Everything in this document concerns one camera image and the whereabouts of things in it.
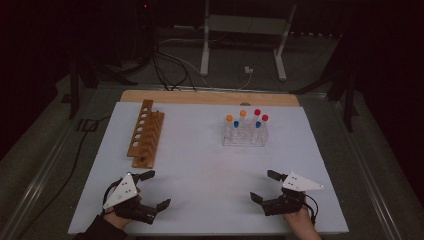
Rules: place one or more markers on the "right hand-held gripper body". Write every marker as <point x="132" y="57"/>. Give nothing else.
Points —
<point x="283" y="201"/>

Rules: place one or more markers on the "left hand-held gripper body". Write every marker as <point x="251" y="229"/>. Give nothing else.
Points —
<point x="121" y="195"/>

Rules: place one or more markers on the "wooden test tube rack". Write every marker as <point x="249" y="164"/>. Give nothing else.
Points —
<point x="146" y="133"/>

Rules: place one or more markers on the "clear plastic test tube rack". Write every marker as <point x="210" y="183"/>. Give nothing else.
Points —
<point x="245" y="136"/>

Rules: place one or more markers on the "blue cap test tube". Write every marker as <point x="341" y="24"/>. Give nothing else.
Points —
<point x="258" y="124"/>
<point x="236" y="124"/>

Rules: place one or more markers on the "red cap test tube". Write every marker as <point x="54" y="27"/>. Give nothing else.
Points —
<point x="265" y="118"/>
<point x="257" y="112"/>

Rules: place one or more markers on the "orange cap test tube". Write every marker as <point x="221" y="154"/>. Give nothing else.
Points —
<point x="229" y="118"/>
<point x="243" y="113"/>

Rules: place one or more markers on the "person's right hand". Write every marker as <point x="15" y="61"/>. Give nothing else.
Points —
<point x="300" y="220"/>

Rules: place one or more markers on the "person's left hand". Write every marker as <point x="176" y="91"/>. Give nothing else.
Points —
<point x="116" y="220"/>

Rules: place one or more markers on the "white table mat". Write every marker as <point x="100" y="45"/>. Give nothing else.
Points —
<point x="206" y="173"/>

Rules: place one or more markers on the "black metal stand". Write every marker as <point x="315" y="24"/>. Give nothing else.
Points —
<point x="75" y="86"/>
<point x="346" y="96"/>

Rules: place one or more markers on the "white plug adapter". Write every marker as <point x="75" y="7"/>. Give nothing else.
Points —
<point x="248" y="70"/>

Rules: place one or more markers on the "white metal stand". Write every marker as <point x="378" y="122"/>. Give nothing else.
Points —
<point x="206" y="40"/>

